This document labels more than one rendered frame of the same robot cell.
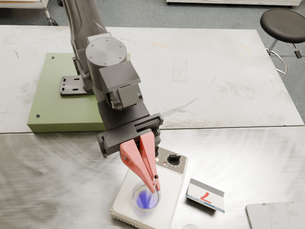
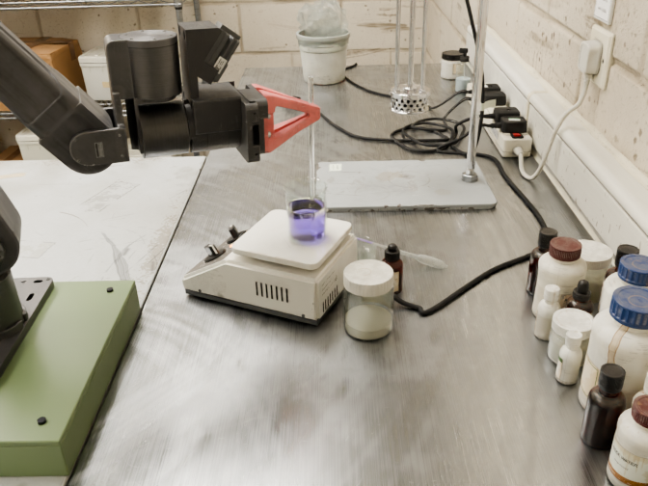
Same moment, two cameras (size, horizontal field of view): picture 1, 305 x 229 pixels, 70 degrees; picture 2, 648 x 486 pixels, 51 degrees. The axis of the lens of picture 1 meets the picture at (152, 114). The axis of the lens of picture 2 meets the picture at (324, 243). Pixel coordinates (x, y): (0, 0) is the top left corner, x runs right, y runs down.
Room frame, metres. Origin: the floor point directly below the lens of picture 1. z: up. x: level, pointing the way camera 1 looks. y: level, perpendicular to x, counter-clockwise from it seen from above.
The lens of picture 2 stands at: (-0.06, 0.73, 1.39)
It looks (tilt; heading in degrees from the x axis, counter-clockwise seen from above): 29 degrees down; 281
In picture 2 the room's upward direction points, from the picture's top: 2 degrees counter-clockwise
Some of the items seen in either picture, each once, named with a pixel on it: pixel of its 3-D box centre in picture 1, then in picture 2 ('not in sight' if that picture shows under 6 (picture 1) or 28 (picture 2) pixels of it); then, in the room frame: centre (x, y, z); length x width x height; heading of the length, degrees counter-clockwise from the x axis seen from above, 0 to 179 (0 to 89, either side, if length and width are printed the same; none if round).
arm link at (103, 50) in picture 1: (106, 64); (122, 94); (0.27, 0.09, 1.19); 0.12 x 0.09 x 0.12; 30
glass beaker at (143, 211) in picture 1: (144, 197); (306, 211); (0.10, 0.00, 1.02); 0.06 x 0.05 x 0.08; 96
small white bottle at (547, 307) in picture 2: not in sight; (549, 311); (-0.20, 0.04, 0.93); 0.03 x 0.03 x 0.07
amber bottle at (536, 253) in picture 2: not in sight; (544, 261); (-0.20, -0.06, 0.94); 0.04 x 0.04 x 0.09
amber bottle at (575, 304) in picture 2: not in sight; (579, 309); (-0.23, 0.04, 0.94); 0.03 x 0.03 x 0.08
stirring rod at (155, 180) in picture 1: (150, 193); (311, 158); (0.09, -0.01, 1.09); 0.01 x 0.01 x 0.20
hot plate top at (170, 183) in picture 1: (149, 192); (293, 237); (0.12, -0.01, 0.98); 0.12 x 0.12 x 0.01; 76
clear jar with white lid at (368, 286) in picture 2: not in sight; (368, 300); (0.01, 0.05, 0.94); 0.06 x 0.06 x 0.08
